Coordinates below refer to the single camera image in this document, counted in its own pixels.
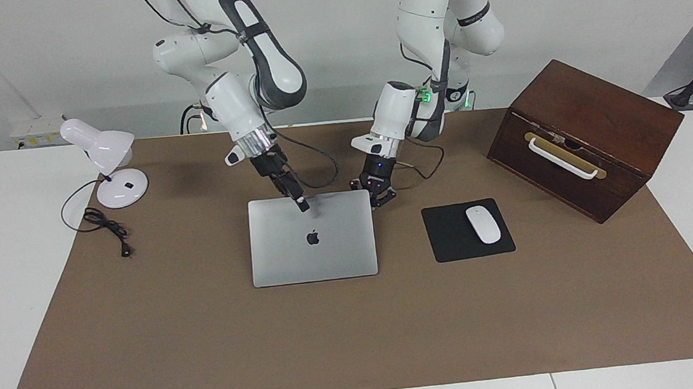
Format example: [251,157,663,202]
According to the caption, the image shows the black lamp power cable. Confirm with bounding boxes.
[59,176,134,263]

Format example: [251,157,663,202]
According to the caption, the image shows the brown table mat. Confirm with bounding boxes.
[0,93,693,389]

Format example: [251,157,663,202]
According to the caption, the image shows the white computer mouse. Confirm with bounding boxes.
[465,204,503,247]

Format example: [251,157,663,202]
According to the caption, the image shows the white box handle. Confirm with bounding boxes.
[528,132,601,184]

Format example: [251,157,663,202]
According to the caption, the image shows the dark wooden box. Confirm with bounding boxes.
[479,49,693,233]

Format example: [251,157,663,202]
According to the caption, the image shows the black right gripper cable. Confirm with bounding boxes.
[266,121,341,194]

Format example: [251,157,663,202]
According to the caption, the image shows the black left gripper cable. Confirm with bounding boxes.
[393,134,448,190]

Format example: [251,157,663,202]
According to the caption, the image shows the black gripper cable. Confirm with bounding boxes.
[393,134,448,190]
[266,121,341,194]

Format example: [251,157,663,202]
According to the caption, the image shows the black mouse pad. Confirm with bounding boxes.
[420,196,517,265]

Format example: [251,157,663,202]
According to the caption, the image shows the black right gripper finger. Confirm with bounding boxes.
[283,174,311,212]
[276,176,305,215]

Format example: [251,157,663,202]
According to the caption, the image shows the white desk lamp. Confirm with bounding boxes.
[59,113,151,213]

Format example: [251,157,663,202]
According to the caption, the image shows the white wall power strip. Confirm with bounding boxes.
[9,113,66,149]

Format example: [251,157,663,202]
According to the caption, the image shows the black right arm base cable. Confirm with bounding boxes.
[178,104,209,135]

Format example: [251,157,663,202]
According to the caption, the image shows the silver laptop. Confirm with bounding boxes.
[246,189,380,289]

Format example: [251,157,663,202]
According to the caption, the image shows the brass handle plate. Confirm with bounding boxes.
[523,126,608,186]

